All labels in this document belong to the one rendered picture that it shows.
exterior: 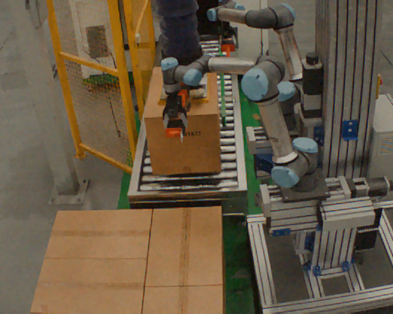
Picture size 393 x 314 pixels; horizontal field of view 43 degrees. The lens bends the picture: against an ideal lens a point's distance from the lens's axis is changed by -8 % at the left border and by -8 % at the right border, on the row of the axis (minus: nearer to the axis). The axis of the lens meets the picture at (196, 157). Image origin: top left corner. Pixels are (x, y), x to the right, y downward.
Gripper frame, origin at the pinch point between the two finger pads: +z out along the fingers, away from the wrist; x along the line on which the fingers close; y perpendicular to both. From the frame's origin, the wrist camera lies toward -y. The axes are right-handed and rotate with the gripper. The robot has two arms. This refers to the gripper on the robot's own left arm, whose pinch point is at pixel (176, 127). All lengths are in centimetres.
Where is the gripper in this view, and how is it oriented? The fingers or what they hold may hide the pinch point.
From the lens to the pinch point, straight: 258.2
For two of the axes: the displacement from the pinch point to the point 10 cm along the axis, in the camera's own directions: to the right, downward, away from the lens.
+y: 0.4, -6.0, 8.0
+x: -10.0, 0.4, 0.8
